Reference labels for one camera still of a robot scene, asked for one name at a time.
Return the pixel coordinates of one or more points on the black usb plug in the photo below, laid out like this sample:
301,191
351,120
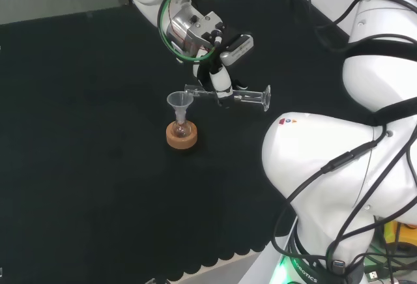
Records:
373,274

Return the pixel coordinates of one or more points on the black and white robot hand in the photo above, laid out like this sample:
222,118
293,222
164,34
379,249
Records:
220,80

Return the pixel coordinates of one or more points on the clear plastic funnel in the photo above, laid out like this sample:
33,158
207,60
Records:
179,101

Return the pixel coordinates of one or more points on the clear glass graduated cylinder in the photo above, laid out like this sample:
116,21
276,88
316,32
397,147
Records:
251,95

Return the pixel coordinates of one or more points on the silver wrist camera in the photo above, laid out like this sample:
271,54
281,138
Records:
238,49

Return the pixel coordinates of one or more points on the clear round-bottom flask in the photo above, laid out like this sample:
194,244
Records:
181,129

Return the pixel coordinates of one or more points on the black cloth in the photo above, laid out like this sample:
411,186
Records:
81,134

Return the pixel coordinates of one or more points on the yellow stop button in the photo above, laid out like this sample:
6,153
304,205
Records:
407,232

